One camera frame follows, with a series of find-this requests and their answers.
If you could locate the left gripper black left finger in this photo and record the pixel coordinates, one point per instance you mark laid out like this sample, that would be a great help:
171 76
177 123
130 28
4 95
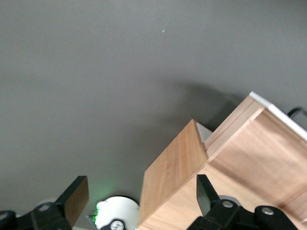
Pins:
72 201

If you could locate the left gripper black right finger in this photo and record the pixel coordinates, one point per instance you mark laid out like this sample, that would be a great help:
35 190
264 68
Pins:
208 194

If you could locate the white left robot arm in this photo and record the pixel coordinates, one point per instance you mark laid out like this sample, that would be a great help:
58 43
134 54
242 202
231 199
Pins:
117 208

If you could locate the wooden drawer cabinet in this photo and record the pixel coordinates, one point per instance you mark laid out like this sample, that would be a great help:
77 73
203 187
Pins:
168 167

